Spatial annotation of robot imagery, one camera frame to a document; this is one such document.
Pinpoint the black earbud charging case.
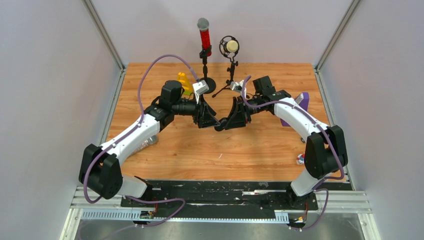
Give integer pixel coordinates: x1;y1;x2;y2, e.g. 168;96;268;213
214;117;229;132

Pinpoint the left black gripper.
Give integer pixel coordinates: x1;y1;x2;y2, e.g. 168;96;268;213
172;93;221;129

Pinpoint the black round-base mic stand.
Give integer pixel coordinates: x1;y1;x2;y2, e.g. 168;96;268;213
199;46;216;94

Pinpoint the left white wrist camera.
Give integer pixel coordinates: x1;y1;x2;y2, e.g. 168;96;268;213
192;80;209;104

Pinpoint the small red white toy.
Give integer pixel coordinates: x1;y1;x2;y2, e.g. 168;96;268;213
296;154;305;165

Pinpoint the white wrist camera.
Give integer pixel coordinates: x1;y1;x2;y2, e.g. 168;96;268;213
192;80;209;104
229;80;246;97

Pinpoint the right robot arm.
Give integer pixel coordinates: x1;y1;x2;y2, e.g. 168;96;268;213
216;76;348;209

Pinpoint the red microphone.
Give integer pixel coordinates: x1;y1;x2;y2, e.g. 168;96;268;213
197;17;212;57

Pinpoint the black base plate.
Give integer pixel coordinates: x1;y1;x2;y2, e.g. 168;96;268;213
112;178;354;221

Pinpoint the white phone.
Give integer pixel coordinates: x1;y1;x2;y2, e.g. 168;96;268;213
294;92;304;105

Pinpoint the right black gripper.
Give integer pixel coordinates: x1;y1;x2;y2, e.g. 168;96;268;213
223;96;264;131

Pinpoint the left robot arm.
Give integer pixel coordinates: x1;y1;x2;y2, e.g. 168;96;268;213
78;79;220;207

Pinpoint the white cable duct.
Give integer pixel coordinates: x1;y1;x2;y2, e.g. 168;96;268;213
80;208;290;224

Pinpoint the cream condenser microphone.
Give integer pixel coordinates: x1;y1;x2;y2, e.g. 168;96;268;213
218;35;240;62

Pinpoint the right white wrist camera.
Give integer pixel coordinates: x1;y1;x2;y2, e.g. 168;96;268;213
229;80;246;97

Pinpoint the silver glitter microphone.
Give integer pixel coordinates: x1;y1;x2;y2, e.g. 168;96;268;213
132;135;158;154

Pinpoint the black tripod mic stand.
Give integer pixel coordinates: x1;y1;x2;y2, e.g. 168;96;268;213
211;58;239;98

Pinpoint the purple phone stand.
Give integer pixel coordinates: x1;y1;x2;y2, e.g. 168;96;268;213
277;92;310;127

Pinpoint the yellow green toy block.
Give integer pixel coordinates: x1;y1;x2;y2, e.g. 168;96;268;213
176;72;194;96

